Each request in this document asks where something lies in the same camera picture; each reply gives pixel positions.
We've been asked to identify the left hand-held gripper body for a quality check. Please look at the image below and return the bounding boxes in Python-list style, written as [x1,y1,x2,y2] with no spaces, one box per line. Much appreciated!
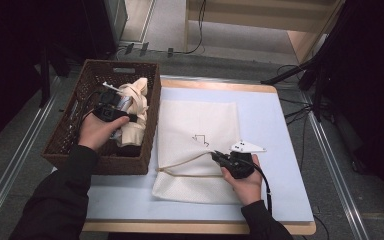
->
[93,81,129,123]

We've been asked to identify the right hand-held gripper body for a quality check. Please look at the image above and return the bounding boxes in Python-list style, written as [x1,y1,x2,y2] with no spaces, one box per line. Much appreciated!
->
[226,139,267,180]

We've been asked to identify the cream cloth garment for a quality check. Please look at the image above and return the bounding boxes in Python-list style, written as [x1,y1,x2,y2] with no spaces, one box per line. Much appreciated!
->
[114,77,150,148]

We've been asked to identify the white mesh laundry bag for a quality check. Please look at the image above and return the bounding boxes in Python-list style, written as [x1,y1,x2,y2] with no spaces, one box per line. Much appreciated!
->
[151,99,242,205]

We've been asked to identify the brown wicker basket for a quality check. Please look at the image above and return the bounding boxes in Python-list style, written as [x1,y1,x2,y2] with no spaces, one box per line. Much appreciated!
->
[40,59,163,176]

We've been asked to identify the person's right hand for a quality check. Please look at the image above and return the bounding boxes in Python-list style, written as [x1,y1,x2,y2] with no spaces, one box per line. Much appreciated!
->
[220,154,265,207]

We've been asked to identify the person's left hand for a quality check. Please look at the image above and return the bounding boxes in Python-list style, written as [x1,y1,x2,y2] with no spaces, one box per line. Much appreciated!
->
[78,114,131,153]

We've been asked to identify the light blue board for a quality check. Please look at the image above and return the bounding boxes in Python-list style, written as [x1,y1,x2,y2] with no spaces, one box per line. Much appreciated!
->
[85,87,315,223]

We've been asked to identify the black metal stand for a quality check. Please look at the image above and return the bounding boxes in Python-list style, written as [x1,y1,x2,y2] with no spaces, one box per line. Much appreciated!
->
[39,43,72,108]

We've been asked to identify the grey cabinet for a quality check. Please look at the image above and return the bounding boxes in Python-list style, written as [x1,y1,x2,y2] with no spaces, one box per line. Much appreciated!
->
[103,0,129,47]

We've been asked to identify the black tripod stand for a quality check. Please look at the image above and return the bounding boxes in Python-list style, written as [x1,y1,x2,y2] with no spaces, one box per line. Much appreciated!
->
[260,0,351,123]

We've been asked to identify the wooden shelf unit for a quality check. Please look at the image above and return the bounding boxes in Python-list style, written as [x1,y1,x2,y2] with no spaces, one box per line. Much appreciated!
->
[183,0,345,65]

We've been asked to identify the right hand-held gripper cable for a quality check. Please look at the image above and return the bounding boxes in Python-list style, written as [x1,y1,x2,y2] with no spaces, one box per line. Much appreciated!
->
[252,164,274,216]

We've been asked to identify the black floor cables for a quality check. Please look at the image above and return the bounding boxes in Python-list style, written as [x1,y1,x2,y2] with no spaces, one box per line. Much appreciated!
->
[275,64,315,172]

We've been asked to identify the metal floor rail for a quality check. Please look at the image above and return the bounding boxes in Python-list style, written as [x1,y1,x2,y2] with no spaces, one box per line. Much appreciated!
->
[0,75,61,232]
[300,91,370,240]

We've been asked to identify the black hanging cable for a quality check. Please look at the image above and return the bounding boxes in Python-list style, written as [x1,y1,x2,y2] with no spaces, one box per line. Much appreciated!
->
[182,0,208,55]

